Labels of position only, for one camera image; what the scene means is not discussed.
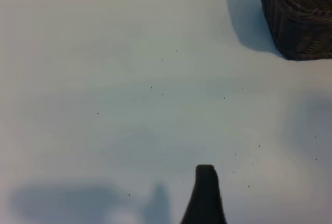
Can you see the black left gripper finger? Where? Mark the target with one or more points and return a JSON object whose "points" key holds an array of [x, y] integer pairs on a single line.
{"points": [[205, 198]]}

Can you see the dark brown wicker basket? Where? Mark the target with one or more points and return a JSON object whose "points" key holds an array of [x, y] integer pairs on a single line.
{"points": [[301, 21]]}

